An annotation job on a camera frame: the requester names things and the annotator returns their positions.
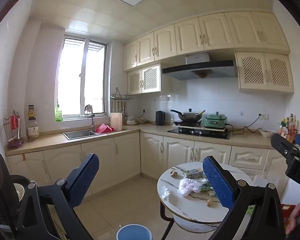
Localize blue trash bin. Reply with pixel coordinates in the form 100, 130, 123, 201
116, 224, 154, 240

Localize red plastic basin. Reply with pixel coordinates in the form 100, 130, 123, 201
95, 124, 115, 134

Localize cluster of condiment bottles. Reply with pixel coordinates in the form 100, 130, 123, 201
279, 114, 297, 143

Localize portable black burner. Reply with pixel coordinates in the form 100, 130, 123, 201
173, 120, 203, 128

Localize wall utensil rack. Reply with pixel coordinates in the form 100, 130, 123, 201
110, 87, 134, 113

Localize white plastic bag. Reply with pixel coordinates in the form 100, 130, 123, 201
177, 178, 202, 196

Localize beige kitchen countertop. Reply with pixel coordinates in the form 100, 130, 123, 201
5, 124, 285, 157

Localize cream base cabinets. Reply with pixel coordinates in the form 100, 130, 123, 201
5, 131, 290, 198

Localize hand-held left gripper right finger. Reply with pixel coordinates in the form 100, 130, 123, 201
202, 155, 287, 240

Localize sliding window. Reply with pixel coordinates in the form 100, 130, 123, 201
55, 37, 108, 122

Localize wooden cutting board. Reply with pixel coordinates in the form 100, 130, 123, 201
110, 112, 123, 132

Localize white bowl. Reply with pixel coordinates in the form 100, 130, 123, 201
260, 129, 277, 138

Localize black power cable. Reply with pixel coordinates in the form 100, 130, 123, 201
226, 115, 263, 134

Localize red cardboard box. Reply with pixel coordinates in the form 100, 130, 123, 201
281, 204, 297, 233

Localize large cooking oil bottle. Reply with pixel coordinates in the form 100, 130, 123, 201
27, 104, 40, 140

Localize wire knife rack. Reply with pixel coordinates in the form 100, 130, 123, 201
3, 110, 24, 149

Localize round marble table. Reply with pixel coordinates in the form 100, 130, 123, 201
157, 162, 255, 233

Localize cream wall cabinet row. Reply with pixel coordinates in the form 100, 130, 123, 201
122, 11, 290, 72

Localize printed drink carton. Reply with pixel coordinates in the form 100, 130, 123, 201
182, 168, 203, 180

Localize green dish soap bottle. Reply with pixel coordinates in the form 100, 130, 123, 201
55, 104, 63, 122

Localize black range hood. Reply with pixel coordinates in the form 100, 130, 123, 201
162, 52, 237, 81

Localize black electric kettle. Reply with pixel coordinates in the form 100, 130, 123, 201
155, 110, 165, 126

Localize steel sink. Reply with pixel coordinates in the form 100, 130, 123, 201
63, 129, 100, 140

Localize green electric cooker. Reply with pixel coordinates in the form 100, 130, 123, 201
202, 112, 228, 129

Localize metal faucet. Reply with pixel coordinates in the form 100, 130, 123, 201
84, 104, 96, 132

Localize green snack packet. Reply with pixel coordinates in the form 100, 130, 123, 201
200, 179, 215, 195

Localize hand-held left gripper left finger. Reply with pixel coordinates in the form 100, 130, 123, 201
16, 153, 100, 240

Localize black glass gas stove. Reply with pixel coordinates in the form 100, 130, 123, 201
167, 127, 231, 140

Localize person's right hand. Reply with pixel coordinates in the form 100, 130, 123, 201
284, 200, 300, 236

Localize black wok with lid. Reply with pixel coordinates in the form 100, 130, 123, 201
170, 109, 206, 122

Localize cream lattice door cabinet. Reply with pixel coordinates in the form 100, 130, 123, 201
127, 64, 162, 95
234, 52, 295, 95

